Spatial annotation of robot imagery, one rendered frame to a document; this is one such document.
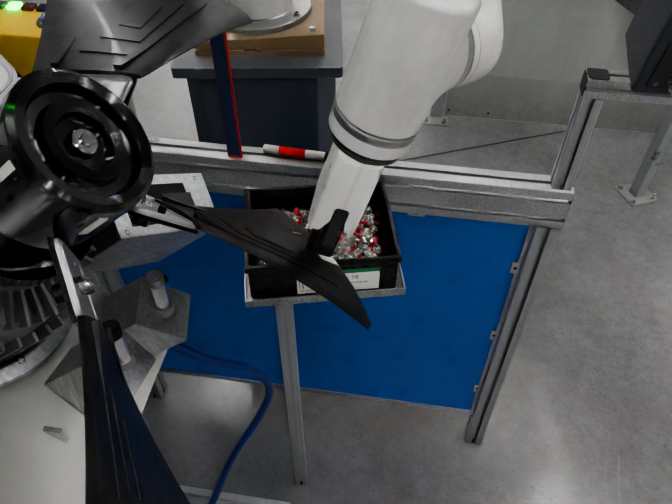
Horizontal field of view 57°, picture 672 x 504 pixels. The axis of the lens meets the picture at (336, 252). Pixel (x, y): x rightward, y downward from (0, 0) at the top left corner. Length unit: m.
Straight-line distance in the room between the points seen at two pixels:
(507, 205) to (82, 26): 0.68
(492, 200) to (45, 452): 0.72
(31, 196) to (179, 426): 1.32
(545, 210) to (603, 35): 1.56
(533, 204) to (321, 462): 0.90
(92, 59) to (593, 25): 2.10
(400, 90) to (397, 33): 0.05
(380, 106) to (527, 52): 2.03
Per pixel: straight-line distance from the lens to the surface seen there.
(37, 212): 0.48
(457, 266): 1.17
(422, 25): 0.50
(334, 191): 0.59
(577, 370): 1.90
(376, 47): 0.52
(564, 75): 2.61
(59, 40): 0.68
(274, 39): 1.16
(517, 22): 2.49
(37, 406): 0.73
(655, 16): 0.91
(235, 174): 1.07
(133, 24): 0.69
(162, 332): 0.73
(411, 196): 1.03
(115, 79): 0.62
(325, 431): 1.68
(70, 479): 0.74
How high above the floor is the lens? 1.50
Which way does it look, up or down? 47 degrees down
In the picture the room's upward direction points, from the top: straight up
